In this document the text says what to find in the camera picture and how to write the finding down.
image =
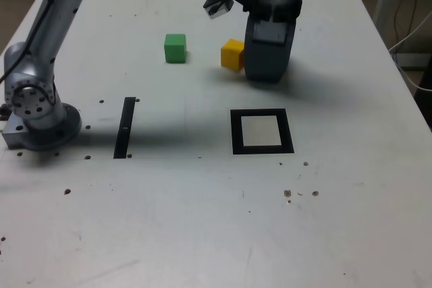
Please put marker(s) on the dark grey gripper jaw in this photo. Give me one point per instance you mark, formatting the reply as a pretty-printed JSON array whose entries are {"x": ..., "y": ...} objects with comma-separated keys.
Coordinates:
[{"x": 266, "y": 62}]

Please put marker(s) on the black tape square outline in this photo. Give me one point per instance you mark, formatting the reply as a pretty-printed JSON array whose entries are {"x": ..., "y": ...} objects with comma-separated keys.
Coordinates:
[{"x": 236, "y": 133}]

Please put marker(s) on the yellow cube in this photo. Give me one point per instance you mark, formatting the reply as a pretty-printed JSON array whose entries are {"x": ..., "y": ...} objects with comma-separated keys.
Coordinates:
[{"x": 231, "y": 55}]

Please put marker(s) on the green cube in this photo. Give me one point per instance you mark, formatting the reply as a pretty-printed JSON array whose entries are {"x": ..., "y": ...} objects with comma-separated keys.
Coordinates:
[{"x": 175, "y": 50}]

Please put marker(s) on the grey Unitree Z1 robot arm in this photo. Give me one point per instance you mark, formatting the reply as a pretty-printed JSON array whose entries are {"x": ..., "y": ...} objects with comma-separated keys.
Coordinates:
[{"x": 57, "y": 15}]

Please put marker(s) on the black tape strip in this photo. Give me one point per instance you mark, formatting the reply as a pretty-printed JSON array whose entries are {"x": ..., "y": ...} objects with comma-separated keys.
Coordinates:
[{"x": 123, "y": 139}]

